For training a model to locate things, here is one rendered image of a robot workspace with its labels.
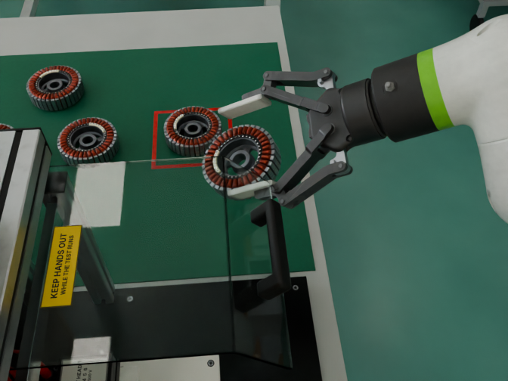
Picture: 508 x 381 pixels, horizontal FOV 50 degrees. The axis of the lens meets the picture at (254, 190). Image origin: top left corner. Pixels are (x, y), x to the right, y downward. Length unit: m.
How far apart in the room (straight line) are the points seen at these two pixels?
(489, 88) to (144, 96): 0.78
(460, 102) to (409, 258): 1.29
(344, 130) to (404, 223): 1.29
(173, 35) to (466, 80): 0.88
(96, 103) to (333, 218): 0.99
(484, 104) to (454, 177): 1.52
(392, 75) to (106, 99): 0.73
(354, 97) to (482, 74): 0.14
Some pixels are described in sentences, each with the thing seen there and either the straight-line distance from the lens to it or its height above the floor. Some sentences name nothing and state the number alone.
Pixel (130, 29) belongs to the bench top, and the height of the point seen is 0.75.
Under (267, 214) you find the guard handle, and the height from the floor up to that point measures 1.06.
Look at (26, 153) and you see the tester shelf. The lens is 0.63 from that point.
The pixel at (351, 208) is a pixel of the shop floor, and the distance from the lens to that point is 1.95.
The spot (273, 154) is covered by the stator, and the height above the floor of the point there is 0.99.
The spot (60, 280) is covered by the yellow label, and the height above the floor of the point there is 1.07.
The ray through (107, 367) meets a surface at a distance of 0.69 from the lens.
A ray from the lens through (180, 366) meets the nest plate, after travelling 0.83.
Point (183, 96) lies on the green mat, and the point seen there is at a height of 0.75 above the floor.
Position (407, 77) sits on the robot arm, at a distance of 0.63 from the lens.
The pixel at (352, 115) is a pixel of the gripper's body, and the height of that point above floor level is 1.10.
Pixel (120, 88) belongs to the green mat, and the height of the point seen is 0.75.
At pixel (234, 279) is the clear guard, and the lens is 0.56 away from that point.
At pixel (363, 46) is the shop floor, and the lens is 2.60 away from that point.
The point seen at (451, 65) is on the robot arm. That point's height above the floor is 1.18.
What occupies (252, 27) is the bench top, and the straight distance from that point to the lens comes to 1.38.
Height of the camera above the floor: 1.55
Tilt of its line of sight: 52 degrees down
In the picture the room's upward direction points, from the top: straight up
